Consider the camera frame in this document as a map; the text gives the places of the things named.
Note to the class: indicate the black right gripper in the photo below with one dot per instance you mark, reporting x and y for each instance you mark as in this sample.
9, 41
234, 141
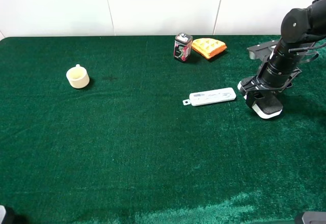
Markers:
254, 87

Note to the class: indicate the black and white board eraser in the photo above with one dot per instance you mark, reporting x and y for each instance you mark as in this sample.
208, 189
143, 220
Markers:
268, 107

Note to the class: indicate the green velvet tablecloth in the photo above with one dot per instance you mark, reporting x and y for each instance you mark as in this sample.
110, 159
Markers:
125, 149

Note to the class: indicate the black chewing gum can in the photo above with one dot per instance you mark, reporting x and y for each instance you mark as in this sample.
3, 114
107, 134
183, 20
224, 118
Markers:
182, 47

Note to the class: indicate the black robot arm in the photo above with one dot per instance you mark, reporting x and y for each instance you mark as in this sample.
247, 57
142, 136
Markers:
300, 30

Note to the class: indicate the cream ceramic cup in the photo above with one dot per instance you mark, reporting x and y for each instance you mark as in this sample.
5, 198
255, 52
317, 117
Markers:
78, 77

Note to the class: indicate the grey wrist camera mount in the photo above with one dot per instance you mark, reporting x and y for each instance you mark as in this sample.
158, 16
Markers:
259, 51

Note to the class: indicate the white rectangular remote case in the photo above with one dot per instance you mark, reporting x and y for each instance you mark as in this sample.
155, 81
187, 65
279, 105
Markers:
210, 97

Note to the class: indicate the orange waffle toy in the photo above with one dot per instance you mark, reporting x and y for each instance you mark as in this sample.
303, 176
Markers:
208, 47

